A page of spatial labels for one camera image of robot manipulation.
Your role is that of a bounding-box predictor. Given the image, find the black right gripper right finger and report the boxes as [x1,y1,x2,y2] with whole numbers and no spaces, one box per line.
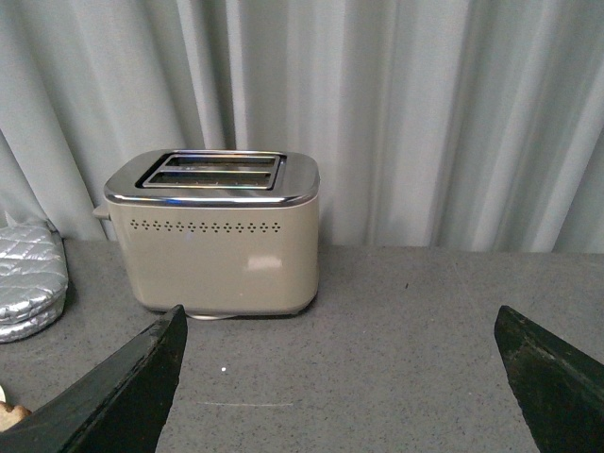
[494,306,603,452]

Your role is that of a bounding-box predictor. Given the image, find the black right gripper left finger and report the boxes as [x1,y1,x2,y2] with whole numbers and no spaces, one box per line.
[1,305,188,452]

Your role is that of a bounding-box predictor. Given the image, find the brown bread slice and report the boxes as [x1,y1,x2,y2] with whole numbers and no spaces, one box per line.
[0,401,31,432]

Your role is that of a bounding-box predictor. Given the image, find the beige chrome toaster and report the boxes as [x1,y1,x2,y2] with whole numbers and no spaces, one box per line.
[94,149,320,318]

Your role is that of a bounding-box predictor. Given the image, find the lower silver quilted oven mitt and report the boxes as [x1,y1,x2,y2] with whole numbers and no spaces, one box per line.
[1,302,64,344]

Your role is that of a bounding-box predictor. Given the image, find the silver quilted oven mitt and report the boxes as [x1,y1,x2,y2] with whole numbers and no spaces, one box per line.
[1,222,69,326]
[1,302,64,344]

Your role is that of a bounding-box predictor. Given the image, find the upper silver quilted oven mitt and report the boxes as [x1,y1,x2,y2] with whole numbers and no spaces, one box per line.
[1,222,69,326]

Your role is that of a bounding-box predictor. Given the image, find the grey curtain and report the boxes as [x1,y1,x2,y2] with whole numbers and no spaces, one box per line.
[1,1,603,253]

